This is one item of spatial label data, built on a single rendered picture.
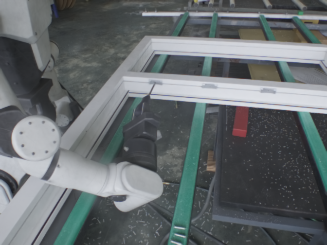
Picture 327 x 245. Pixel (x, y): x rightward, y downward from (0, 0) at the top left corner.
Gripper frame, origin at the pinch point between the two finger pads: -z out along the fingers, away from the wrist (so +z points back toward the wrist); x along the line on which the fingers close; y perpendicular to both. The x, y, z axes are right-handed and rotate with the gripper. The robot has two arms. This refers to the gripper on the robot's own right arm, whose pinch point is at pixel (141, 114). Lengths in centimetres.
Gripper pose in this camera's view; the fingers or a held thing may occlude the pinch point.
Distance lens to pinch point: 72.4
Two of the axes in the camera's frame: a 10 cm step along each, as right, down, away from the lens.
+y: -6.7, -4.4, -5.9
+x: 7.4, -4.3, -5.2
